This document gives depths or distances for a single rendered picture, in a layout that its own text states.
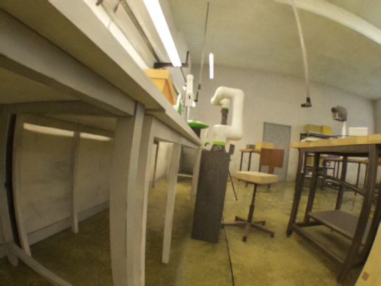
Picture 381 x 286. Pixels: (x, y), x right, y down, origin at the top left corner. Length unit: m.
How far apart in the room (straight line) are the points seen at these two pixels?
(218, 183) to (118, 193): 1.11
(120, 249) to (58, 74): 0.42
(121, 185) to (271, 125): 6.70
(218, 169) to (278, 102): 6.06
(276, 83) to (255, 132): 2.24
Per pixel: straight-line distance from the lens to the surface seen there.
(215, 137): 1.61
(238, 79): 7.16
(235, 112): 1.73
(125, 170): 0.43
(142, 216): 0.58
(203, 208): 1.53
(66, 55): 0.25
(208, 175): 1.47
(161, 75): 0.58
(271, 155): 2.08
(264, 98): 7.14
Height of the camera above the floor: 0.78
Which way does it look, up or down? 2 degrees up
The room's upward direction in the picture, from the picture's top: 7 degrees clockwise
